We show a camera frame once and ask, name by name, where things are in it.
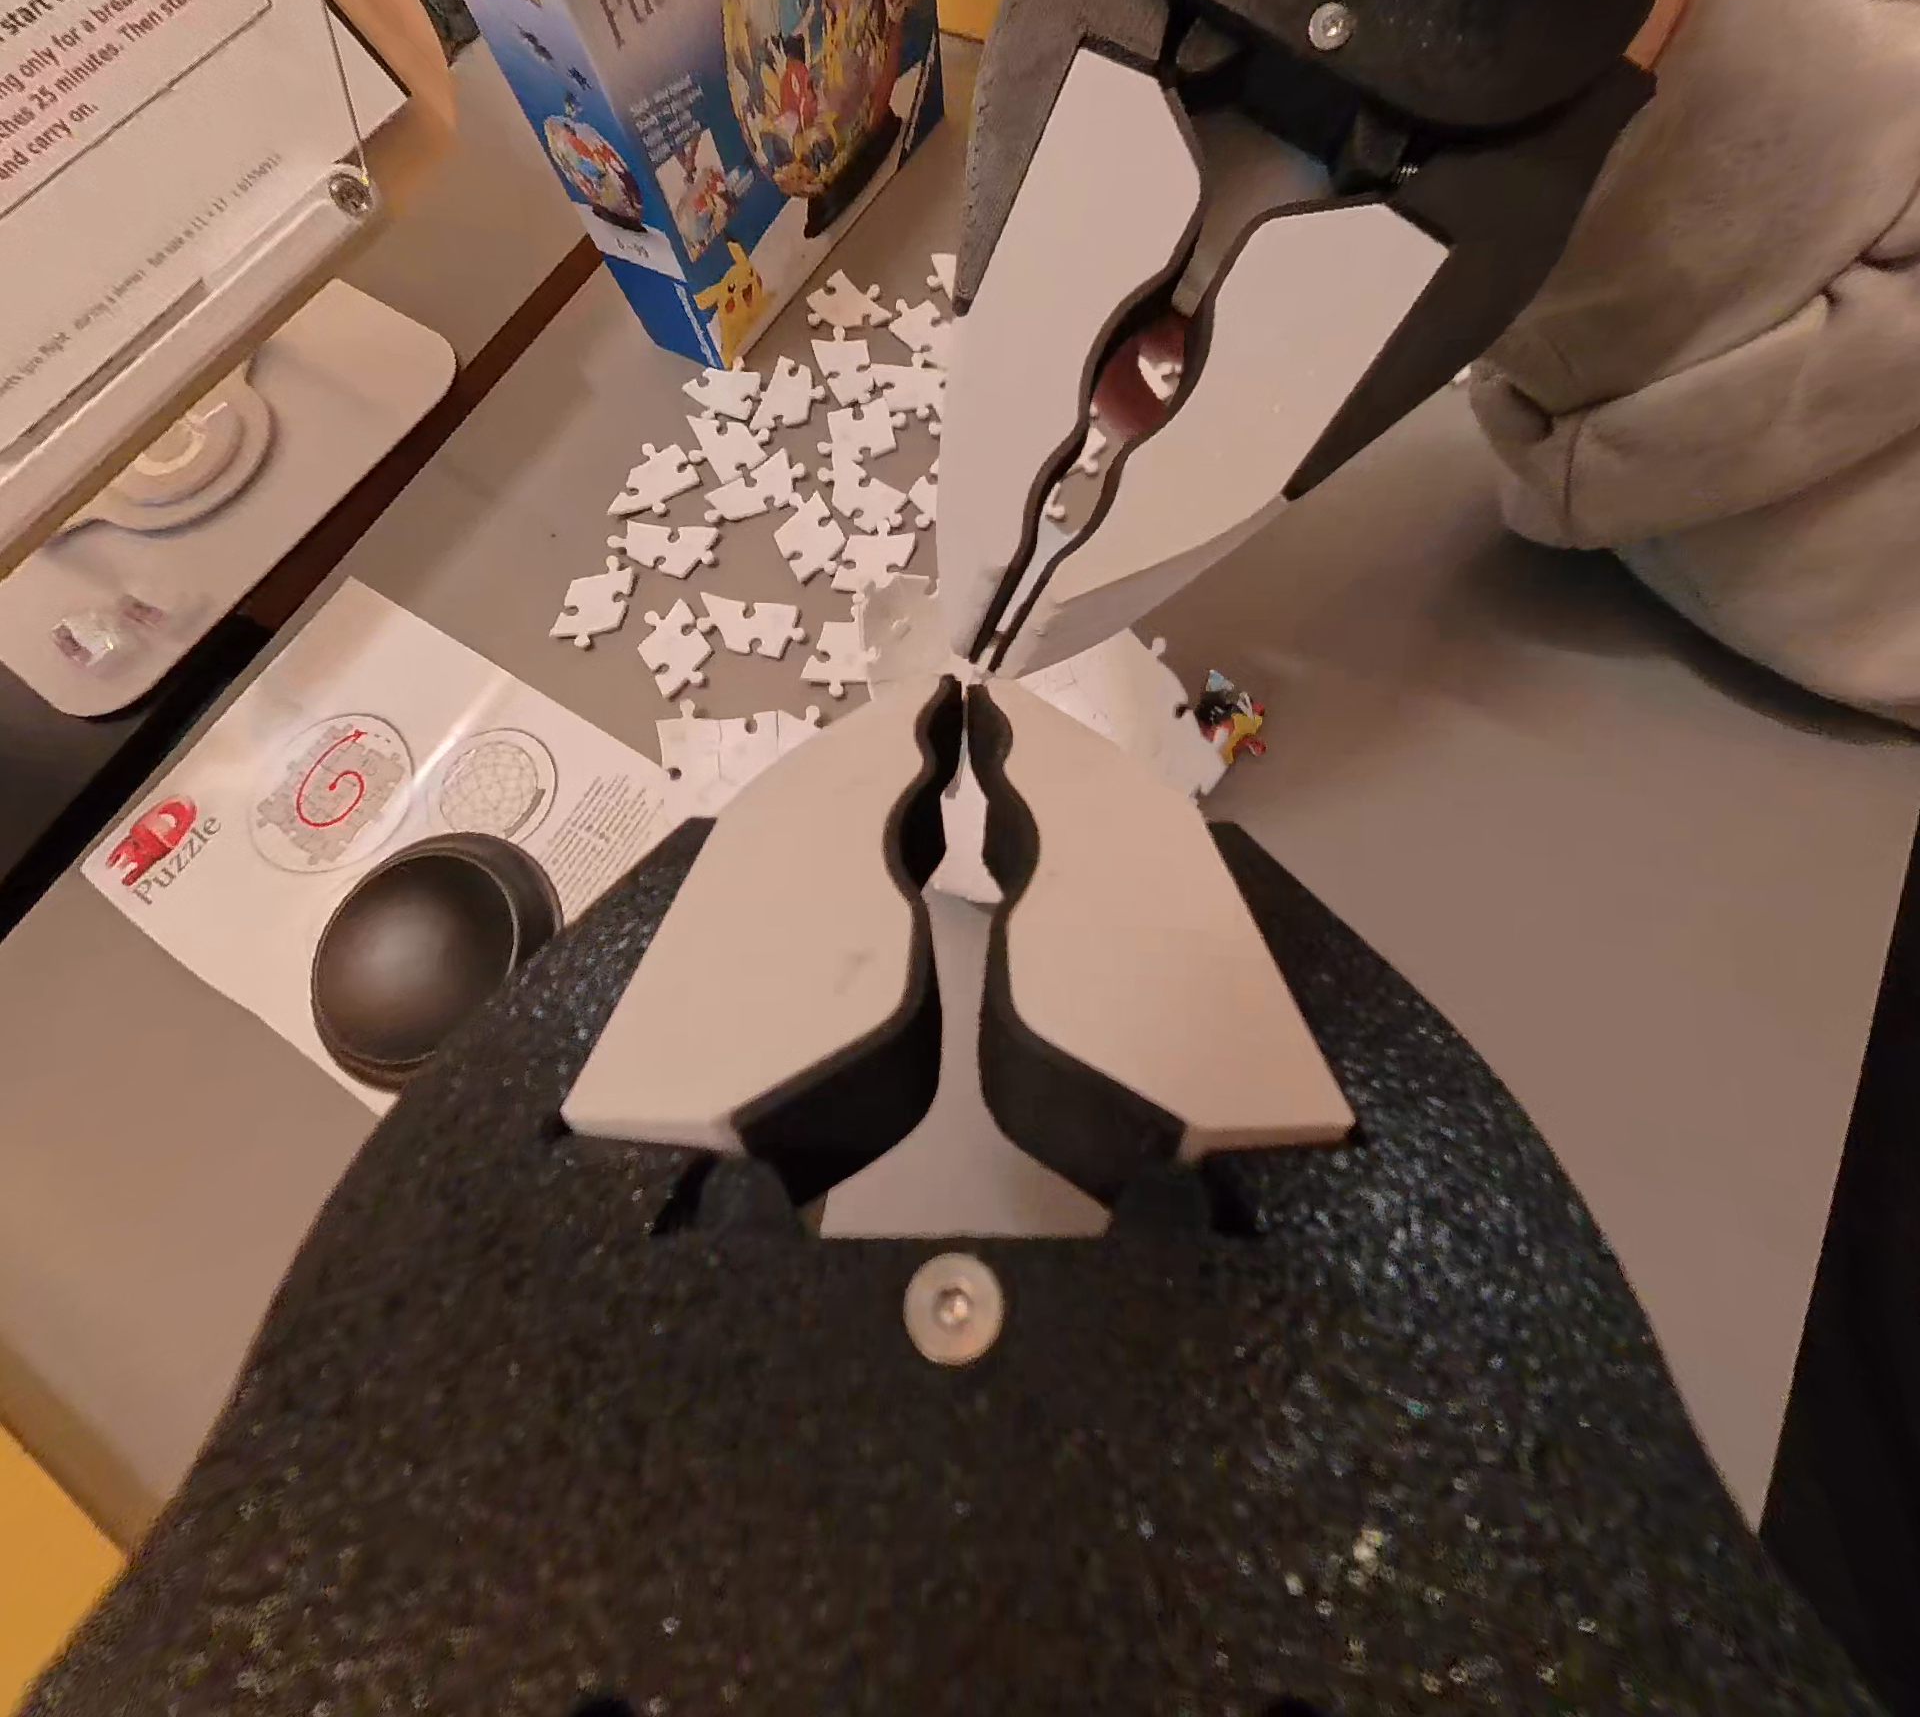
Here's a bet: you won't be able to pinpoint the blue puzzle box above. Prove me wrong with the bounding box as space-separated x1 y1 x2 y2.
360 0 950 372

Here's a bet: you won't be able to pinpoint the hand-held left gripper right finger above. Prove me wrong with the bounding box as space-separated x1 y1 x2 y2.
968 680 1364 1213

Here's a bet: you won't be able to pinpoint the small clear plastic wrapper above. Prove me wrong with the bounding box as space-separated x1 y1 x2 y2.
52 599 171 672

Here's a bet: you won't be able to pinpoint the acrylic sign holder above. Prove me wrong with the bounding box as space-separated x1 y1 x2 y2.
0 0 461 718

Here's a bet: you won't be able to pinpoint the white instruction leaflet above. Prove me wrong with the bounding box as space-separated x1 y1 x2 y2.
82 577 680 1124

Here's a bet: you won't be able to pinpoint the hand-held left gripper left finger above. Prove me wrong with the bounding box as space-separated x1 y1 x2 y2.
559 680 970 1209

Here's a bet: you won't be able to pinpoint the pile of puzzle pieces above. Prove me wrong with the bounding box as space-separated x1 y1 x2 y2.
547 251 992 702

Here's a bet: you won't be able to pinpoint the small joined puzzle pieces cluster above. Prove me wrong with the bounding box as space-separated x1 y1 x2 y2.
658 694 831 823

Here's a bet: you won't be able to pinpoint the person's dark trousers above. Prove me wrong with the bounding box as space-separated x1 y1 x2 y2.
1757 833 1920 1717

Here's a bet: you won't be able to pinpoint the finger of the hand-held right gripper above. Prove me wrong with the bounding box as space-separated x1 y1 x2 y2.
994 192 1461 672
938 42 1205 666

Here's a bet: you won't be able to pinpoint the assembled white puzzle ball section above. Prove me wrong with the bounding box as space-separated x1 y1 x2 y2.
855 577 1274 913

